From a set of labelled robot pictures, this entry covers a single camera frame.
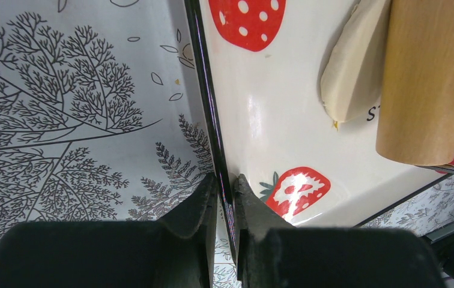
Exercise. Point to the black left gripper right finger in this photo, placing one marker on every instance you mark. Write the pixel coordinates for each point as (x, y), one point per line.
(273, 253)

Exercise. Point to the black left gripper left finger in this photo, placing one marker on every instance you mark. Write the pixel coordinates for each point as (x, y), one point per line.
(177, 250)

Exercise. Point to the small dough ball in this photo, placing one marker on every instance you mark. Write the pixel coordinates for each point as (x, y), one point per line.
(352, 79)

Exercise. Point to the strawberry pattern rectangular tray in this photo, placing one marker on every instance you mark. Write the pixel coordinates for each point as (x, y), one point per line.
(260, 65)

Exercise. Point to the wooden dough roller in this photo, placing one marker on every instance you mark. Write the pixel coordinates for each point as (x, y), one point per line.
(416, 123)

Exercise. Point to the floral table mat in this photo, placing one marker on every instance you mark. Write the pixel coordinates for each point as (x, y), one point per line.
(102, 119)

